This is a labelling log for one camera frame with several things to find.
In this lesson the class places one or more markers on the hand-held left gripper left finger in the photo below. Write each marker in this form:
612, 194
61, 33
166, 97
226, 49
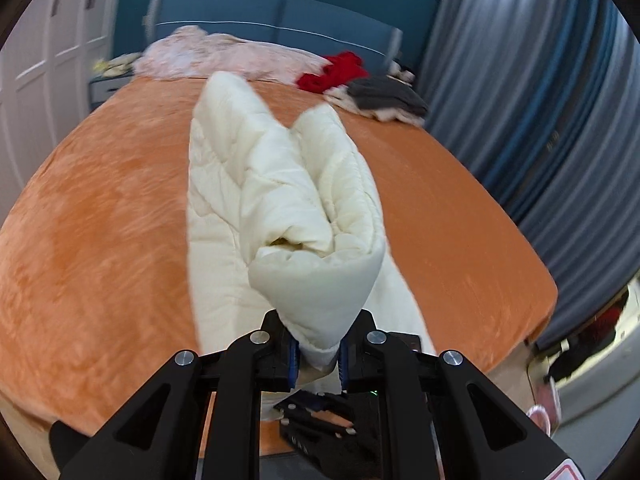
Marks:
295, 365

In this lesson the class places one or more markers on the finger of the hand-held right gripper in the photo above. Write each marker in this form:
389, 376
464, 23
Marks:
315, 417

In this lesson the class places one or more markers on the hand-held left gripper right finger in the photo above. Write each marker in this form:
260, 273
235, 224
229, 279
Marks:
342, 367

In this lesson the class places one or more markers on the cream quilted jacket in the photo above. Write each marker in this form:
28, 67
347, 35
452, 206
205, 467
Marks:
300, 200

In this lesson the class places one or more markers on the pile of dark red clothes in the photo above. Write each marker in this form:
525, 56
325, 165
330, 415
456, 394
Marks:
600, 330

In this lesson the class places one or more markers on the grey and cream clothes pile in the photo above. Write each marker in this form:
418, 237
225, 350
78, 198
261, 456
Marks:
340, 97

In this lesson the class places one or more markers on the pink object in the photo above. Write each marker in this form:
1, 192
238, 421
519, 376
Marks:
545, 412

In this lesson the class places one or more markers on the orange bed blanket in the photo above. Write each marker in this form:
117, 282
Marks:
100, 240

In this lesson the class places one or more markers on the dark object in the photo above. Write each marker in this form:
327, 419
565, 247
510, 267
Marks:
67, 442

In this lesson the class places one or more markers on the dark grey cloth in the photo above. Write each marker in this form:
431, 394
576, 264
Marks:
385, 92

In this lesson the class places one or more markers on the red cloth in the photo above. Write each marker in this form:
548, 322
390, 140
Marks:
340, 70

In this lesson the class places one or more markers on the black and white small object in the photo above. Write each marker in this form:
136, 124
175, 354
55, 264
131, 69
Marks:
402, 72

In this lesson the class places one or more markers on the grey blue curtain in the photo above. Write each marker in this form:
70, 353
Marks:
525, 110

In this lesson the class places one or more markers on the pink quilt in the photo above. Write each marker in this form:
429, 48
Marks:
225, 52

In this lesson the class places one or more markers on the grey nightstand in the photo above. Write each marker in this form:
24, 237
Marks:
105, 90

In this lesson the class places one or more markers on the pale yellow cloth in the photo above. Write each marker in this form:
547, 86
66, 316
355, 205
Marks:
117, 62

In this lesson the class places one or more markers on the blue padded headboard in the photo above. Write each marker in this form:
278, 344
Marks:
250, 10

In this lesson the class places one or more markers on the white wardrobe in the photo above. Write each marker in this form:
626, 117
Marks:
40, 35

